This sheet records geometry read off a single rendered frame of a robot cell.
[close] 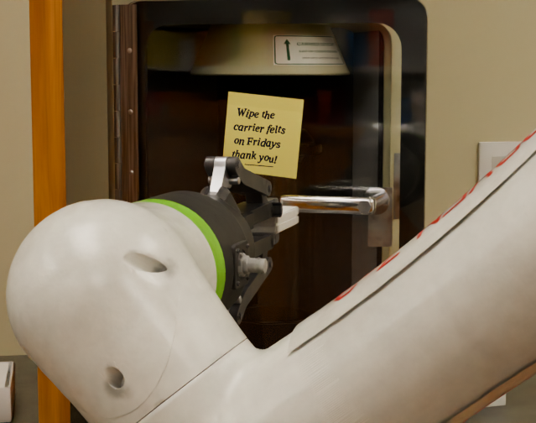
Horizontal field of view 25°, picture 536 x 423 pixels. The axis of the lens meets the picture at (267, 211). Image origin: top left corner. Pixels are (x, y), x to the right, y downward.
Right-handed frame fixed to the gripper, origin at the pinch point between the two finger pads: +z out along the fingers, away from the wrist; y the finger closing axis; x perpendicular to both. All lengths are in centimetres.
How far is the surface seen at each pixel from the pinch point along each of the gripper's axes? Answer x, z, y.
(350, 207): -4.8, 9.1, 0.0
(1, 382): 36.9, 19.5, -21.8
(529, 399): -19, 43, -26
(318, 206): -1.8, 9.2, 0.0
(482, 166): -9, 78, -2
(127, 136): 19.1, 14.4, 5.9
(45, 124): 22.9, 4.3, 7.6
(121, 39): 19.6, 14.5, 15.5
